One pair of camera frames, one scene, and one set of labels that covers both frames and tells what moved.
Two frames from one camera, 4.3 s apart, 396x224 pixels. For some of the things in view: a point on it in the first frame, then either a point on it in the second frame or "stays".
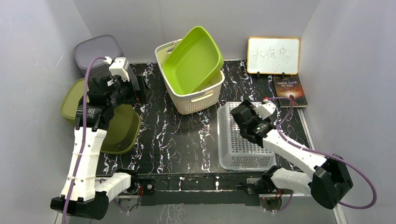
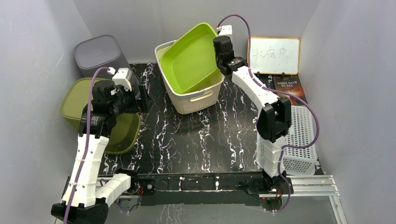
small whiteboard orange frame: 273,55 stays
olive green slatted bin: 124,129 stays
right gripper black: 251,107 -> 230,45
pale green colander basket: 236,152 -> 297,162
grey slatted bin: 87,50 stays
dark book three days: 290,87 stays
